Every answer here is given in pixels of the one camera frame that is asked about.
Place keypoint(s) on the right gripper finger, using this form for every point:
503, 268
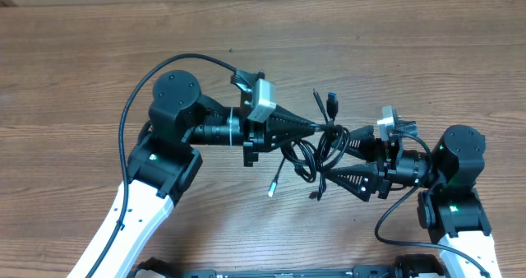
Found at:
361, 143
359, 179

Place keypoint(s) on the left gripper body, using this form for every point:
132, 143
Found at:
252, 138

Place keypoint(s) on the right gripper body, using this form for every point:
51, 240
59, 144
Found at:
387, 169

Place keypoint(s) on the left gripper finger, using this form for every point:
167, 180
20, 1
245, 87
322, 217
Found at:
282, 120
278, 138

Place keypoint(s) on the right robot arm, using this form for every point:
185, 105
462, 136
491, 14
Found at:
444, 179

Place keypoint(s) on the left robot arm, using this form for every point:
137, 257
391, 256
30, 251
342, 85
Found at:
164, 162

